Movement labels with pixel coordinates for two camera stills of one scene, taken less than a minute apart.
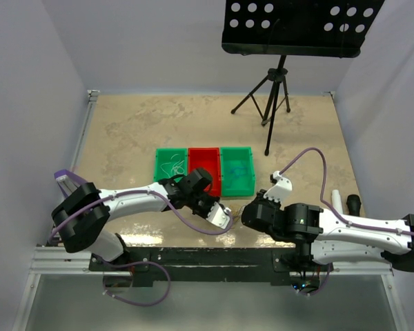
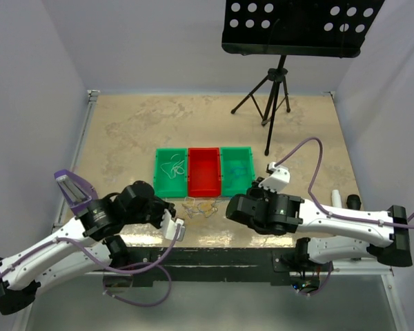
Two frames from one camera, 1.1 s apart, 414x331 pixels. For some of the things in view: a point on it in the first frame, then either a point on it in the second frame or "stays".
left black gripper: x=212 y=199 to x=169 y=206
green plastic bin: x=237 y=172 stays
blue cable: x=236 y=172 stays
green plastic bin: x=170 y=162 stays
